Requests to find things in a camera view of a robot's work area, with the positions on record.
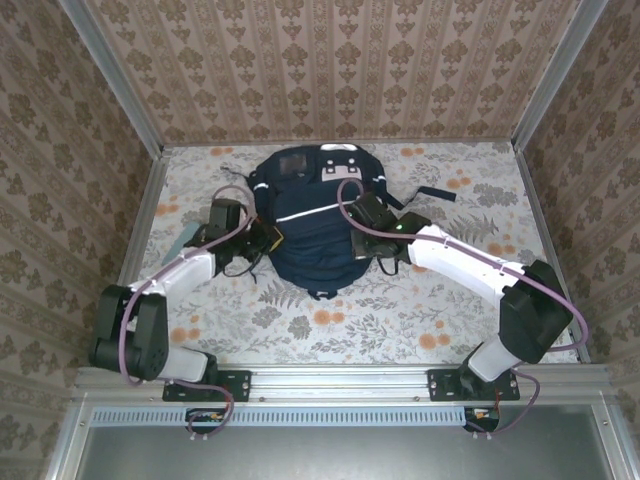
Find floral tablecloth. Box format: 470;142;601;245
117;142;581;366

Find grey slotted cable duct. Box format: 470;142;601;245
89;405;474;428

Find navy blue backpack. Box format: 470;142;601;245
219;142;459;301

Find aluminium side rail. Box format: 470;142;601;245
94;149;172;366
514;147;592;364

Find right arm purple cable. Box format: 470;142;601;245
337;178;591;442

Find black cable outlet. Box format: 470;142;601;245
462;407;501;434
184;407;227;435

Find aluminium frame rail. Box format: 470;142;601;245
73;363;612;401

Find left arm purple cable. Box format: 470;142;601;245
119;183;259;442

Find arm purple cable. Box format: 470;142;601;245
119;183;259;442
337;178;591;442

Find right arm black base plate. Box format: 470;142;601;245
427;368;521;402

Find aluminium corner post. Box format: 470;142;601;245
57;0;167;157
512;0;609;151

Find sheet metal panel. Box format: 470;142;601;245
74;424;619;480

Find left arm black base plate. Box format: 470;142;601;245
162;369;252;404

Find light blue pencil case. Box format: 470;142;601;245
162;222;204;264

